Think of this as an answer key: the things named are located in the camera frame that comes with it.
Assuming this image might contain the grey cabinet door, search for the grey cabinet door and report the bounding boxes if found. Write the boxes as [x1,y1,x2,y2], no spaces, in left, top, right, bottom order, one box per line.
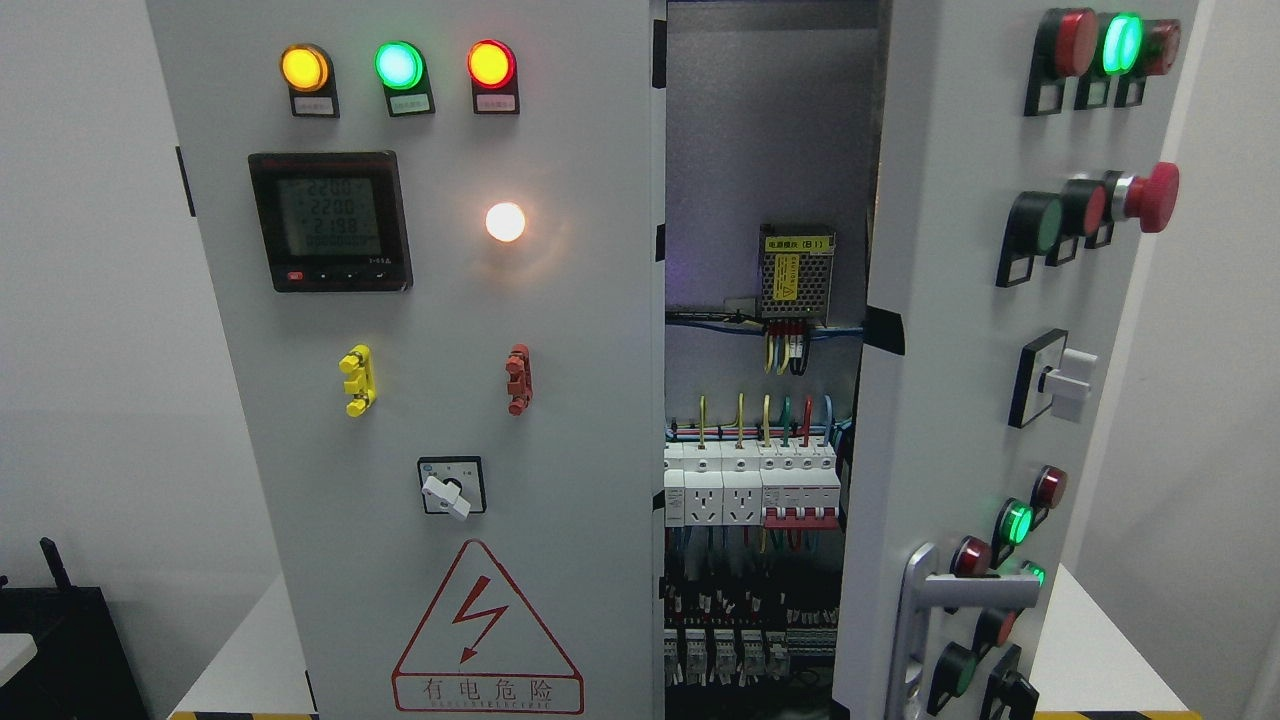
[147,1,662,719]
[833,1,1197,719]

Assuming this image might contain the white circuit breaker row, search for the white circuit breaker row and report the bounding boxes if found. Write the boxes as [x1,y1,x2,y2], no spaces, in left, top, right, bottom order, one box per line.
[663,439,841,530]

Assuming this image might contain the metal mesh power supply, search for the metal mesh power supply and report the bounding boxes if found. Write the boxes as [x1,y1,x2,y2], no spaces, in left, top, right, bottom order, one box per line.
[758,223,836,324]

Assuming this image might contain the white glowing indicator lamp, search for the white glowing indicator lamp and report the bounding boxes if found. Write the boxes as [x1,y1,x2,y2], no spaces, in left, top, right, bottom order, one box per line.
[485,202,527,243]

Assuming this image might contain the red electric hazard warning sticker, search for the red electric hazard warning sticker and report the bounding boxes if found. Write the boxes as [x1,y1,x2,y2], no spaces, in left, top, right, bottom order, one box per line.
[392,539,585,715]

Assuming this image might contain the red indicator lamp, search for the red indicator lamp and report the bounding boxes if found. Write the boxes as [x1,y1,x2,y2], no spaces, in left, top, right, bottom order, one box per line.
[467,38,517,90]

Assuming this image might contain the black digital power meter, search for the black digital power meter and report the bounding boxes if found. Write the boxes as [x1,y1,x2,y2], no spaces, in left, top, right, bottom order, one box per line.
[248,151,413,293]

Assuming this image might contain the green indicator lamp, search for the green indicator lamp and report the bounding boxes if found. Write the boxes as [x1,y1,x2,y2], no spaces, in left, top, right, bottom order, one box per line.
[374,41,425,91]

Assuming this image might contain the yellow indicator lamp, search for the yellow indicator lamp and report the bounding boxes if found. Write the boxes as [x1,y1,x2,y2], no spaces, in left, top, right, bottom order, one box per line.
[280,44,332,94]

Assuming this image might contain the red emergency stop button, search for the red emergency stop button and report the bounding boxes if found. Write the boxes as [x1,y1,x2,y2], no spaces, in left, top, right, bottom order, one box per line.
[1102,161,1180,233]

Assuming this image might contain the black box on left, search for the black box on left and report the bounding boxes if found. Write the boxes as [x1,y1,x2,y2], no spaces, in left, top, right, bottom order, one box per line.
[1,537,148,719]

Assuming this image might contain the red terminal post block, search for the red terminal post block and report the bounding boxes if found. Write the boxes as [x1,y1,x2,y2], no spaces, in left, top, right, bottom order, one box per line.
[506,343,532,416]

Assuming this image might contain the white rotary selector switch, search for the white rotary selector switch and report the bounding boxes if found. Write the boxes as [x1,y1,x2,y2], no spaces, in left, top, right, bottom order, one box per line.
[417,456,486,521]

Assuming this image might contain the yellow terminal post block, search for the yellow terminal post block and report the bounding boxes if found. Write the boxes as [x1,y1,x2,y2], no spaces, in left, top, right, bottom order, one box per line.
[339,345,378,418]

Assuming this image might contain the silver door lever handle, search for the silver door lever handle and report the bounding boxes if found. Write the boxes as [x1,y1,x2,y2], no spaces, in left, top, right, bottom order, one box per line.
[884,543,1042,719]

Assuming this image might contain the white right door selector switch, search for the white right door selector switch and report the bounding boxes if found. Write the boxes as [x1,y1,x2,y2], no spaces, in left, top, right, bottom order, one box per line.
[1007,328,1098,428]

